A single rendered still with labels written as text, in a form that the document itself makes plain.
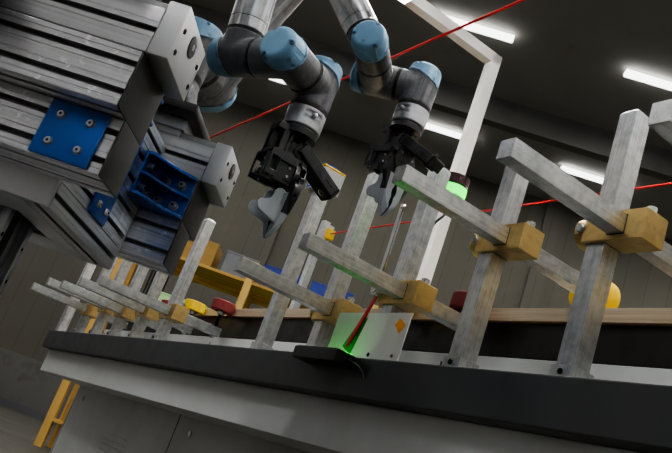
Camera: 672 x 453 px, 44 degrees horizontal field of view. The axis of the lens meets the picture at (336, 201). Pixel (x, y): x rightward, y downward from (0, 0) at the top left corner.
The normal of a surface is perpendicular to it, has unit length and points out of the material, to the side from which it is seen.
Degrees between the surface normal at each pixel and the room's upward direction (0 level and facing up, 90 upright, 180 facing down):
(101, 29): 90
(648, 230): 90
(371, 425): 90
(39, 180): 90
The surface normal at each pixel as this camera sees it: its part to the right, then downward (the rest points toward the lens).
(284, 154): 0.53, -0.11
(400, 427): -0.78, -0.45
